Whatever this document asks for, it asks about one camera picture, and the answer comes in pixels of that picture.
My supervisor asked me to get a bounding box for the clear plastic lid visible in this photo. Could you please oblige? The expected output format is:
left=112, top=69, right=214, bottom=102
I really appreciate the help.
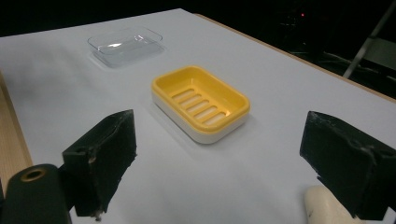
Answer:
left=87, top=26, right=165, bottom=68

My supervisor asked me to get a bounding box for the yellow and white soap dish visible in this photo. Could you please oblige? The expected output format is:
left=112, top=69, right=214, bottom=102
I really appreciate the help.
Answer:
left=150, top=64, right=251, bottom=146

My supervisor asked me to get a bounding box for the cream soap bar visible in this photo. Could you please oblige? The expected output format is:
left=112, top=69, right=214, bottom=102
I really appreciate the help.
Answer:
left=304, top=185, right=362, bottom=224

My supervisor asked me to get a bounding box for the dark device with red light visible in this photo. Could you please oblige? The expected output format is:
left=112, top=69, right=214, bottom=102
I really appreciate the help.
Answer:
left=279, top=6, right=332, bottom=54

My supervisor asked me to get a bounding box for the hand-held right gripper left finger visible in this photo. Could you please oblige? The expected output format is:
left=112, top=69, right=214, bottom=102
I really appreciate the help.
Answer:
left=62, top=108, right=138, bottom=222

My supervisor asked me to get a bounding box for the grey metal stand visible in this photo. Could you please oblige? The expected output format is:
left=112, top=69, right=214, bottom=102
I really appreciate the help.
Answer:
left=342, top=0, right=396, bottom=79

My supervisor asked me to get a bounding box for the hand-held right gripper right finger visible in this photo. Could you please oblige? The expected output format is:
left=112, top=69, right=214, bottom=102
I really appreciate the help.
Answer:
left=299, top=110, right=396, bottom=221

